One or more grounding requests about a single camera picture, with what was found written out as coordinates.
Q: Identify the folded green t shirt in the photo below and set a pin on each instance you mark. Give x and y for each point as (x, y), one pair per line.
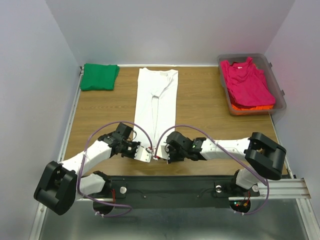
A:
(98, 77)

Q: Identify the aluminium rail frame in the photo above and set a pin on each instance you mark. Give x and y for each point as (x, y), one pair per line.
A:
(200, 106)

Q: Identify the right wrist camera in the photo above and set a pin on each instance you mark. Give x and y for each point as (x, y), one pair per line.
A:
(161, 152)

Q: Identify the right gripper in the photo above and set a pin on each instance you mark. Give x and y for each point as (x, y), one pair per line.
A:
(171, 159)

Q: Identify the orange t shirt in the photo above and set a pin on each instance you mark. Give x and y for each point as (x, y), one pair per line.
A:
(251, 108)

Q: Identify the pink t shirt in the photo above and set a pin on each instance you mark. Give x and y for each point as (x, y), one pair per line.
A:
(246, 84)

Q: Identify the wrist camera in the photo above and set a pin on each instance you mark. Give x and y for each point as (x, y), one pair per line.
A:
(161, 152)
(143, 155)

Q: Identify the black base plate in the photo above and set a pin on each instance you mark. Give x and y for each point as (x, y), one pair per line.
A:
(160, 192)

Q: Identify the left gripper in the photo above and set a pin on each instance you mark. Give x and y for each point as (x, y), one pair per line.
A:
(135, 145)

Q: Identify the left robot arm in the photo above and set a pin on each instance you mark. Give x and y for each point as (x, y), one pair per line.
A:
(61, 184)

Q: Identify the white t shirt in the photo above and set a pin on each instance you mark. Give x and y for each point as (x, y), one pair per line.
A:
(155, 108)

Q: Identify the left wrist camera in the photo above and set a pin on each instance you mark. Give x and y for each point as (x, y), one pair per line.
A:
(143, 155)

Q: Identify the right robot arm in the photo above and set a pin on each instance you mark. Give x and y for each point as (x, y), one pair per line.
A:
(265, 157)

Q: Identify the clear plastic bin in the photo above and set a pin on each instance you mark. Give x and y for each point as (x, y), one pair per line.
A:
(262, 63)

